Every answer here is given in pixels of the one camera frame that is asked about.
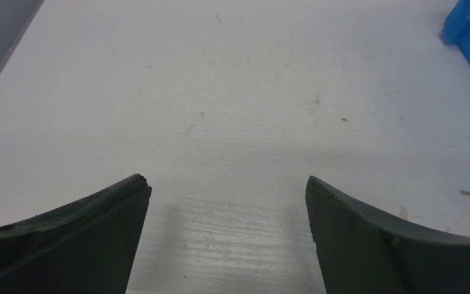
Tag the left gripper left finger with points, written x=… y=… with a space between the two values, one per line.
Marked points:
x=86 y=246

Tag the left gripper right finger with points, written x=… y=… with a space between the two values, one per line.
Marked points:
x=362 y=249

